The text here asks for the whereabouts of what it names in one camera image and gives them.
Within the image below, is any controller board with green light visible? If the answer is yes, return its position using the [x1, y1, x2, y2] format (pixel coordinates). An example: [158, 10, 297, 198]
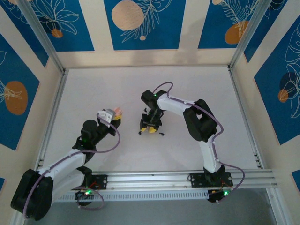
[75, 187, 96, 201]
[207, 187, 235, 204]

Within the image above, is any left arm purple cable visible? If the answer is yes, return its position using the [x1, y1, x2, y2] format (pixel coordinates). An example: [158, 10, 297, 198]
[23, 113, 121, 218]

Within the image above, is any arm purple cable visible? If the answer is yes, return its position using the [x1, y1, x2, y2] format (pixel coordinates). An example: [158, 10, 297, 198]
[23, 113, 121, 218]
[152, 82, 246, 202]

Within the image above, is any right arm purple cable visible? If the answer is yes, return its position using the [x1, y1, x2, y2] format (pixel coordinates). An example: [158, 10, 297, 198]
[152, 82, 246, 202]

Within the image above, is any aluminium table side rail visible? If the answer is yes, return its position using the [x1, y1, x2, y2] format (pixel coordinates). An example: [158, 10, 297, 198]
[35, 69, 69, 172]
[228, 67, 264, 169]

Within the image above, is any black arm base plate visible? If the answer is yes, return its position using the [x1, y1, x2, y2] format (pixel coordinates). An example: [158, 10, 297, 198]
[90, 174, 108, 190]
[187, 172, 234, 188]

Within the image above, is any aluminium mounting rail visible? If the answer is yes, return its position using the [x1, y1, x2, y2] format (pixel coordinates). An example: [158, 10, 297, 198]
[20, 169, 278, 195]

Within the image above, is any white slotted cable duct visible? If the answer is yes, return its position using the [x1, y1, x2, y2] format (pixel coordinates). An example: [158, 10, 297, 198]
[52, 189, 210, 203]

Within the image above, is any aluminium frame post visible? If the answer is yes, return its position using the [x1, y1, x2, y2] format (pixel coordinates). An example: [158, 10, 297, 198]
[228, 0, 274, 71]
[17, 0, 66, 74]

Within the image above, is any short aluminium frame leg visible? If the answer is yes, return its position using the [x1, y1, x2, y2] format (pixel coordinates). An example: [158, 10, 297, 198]
[9, 207, 31, 225]
[266, 187, 285, 225]

